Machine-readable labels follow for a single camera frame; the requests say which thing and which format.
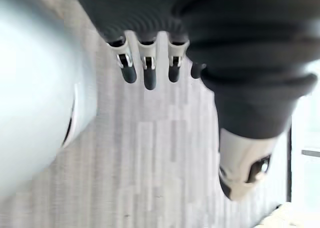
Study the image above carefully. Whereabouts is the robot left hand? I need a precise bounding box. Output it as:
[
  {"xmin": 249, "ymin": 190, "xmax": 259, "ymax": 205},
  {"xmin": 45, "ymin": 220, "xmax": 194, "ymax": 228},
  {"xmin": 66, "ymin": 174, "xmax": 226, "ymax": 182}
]
[{"xmin": 69, "ymin": 0, "xmax": 320, "ymax": 201}]

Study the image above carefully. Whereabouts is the grey shelf board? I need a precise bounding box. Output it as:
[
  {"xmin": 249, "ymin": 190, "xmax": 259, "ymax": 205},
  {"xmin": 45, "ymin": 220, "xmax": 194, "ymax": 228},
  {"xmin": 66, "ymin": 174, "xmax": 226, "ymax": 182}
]
[{"xmin": 301, "ymin": 149, "xmax": 320, "ymax": 157}]

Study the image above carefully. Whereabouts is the silver robot leg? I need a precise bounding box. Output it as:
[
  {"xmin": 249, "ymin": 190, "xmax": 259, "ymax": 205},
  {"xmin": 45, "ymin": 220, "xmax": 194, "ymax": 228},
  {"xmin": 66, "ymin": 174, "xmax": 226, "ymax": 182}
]
[{"xmin": 0, "ymin": 0, "xmax": 99, "ymax": 203}]

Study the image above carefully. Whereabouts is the black vertical frame post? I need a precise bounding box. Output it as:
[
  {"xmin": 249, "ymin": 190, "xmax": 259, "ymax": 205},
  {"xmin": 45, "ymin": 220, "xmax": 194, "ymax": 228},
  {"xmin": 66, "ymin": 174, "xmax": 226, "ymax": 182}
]
[{"xmin": 286, "ymin": 126, "xmax": 294, "ymax": 203}]

